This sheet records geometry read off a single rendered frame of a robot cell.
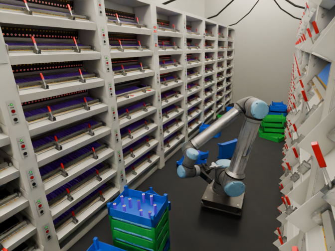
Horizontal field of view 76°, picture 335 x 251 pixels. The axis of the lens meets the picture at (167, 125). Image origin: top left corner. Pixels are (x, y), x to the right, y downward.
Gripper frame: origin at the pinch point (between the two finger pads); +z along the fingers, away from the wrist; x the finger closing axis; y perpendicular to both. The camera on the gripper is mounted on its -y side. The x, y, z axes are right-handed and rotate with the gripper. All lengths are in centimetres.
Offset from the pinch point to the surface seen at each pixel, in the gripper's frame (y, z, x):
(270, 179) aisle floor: -7, 83, 8
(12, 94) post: 36, -140, -25
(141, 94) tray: 86, -43, -8
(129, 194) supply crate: -2, -72, 16
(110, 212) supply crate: -13, -88, 14
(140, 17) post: 139, -48, -61
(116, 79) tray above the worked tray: 77, -75, -23
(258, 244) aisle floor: -56, 8, 9
